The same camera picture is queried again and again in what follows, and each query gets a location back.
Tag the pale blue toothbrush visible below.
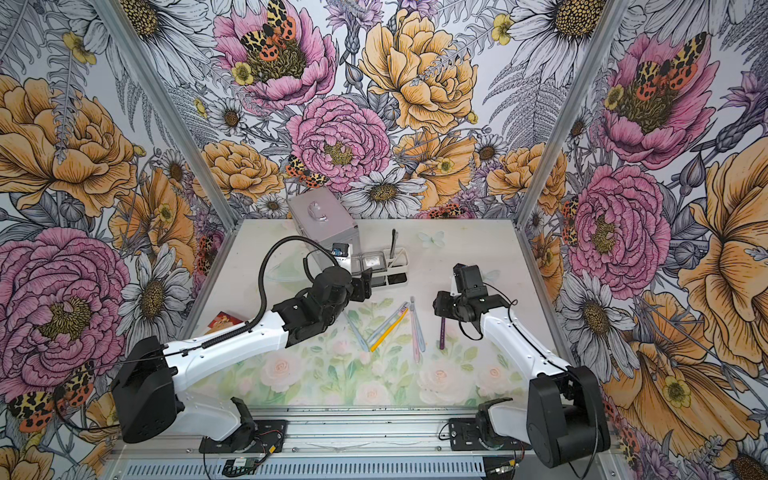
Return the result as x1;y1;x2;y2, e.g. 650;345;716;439
410;296;426;353

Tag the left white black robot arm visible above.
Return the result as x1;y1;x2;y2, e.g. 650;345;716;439
111;266;372;453

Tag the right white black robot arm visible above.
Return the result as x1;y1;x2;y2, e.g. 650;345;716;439
433;263;611;468

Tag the light blue toothbrush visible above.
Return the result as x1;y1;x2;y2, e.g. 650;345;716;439
344;312;371;353

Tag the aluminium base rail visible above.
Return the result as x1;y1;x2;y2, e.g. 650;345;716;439
102;407;617;479

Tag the cream toothbrush holder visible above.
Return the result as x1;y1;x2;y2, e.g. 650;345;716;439
350;247;409;288

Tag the black toothbrush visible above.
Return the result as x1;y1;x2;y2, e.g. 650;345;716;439
389;228;398;260

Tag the silver pink metal case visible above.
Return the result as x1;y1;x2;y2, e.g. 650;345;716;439
288;187;361;255

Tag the purple toothbrush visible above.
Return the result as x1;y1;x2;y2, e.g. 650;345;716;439
438;317;447;351

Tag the yellow toothbrush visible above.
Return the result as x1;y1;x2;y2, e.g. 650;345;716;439
369;307;410;353

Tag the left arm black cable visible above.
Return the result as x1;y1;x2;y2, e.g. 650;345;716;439
197;235;337;349

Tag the red white small box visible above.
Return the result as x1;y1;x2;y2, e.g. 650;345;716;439
206;312;243;334

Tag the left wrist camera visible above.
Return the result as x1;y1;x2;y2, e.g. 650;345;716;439
331;242;352;271

